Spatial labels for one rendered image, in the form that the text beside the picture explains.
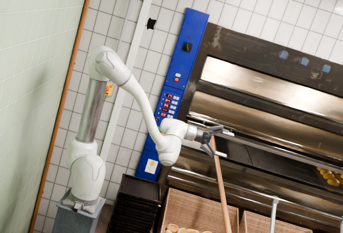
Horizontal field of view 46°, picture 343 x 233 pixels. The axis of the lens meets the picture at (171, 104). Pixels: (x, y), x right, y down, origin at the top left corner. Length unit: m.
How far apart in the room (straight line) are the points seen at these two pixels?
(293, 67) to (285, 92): 0.18
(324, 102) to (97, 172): 1.68
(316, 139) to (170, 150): 1.27
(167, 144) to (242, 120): 0.88
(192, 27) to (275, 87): 0.73
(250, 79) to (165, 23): 0.71
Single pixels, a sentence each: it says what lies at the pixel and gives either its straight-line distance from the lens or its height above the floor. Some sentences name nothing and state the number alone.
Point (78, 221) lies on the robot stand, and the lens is 2.29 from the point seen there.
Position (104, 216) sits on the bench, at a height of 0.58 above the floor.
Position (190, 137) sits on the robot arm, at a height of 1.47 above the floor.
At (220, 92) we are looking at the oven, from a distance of 2.87.
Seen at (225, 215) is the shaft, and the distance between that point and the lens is 2.25.
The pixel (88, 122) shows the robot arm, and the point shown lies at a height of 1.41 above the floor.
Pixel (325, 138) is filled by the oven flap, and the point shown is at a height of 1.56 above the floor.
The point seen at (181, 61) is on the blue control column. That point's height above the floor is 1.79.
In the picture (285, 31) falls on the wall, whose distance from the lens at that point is 2.87.
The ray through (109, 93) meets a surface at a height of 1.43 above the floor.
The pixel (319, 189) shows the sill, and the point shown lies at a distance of 3.27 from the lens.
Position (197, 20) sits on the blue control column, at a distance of 2.76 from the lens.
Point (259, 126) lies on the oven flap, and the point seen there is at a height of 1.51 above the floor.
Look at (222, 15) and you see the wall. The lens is 2.80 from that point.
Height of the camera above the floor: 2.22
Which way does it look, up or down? 15 degrees down
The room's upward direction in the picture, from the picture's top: 18 degrees clockwise
